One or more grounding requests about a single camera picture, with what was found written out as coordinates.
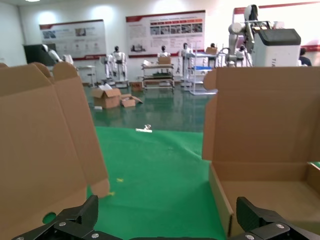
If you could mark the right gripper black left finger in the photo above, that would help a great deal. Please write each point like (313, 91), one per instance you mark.
(72, 225)

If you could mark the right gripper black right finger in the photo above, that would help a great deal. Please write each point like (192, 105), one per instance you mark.
(262, 225)

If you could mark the brown cardboard box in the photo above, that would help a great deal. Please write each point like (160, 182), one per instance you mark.
(37, 150)
(25, 80)
(262, 112)

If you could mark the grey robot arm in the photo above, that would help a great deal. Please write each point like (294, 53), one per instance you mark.
(240, 27)

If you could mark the large cardboard box on floor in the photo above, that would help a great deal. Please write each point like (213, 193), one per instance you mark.
(107, 98)

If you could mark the small cardboard box on floor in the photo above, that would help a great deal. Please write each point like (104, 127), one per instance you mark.
(130, 101)

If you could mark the green table cloth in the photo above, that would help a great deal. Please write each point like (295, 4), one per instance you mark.
(155, 175)

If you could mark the white humanoid robot black head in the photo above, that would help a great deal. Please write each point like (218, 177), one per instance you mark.
(117, 63)
(163, 53)
(186, 57)

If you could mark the person in dark shirt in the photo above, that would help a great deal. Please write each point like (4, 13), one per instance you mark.
(305, 58)

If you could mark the metal shelf rack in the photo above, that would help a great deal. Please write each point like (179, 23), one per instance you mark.
(157, 75)

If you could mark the black board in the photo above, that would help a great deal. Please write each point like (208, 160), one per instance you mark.
(35, 55)

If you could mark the white machine with dark screen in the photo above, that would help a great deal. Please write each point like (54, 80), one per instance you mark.
(277, 47)

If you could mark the white frame table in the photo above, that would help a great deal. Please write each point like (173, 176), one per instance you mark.
(200, 75)

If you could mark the wall poster with red border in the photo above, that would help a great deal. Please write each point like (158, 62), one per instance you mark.
(72, 40)

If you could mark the large wall poster with photos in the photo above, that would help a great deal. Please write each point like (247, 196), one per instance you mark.
(165, 32)

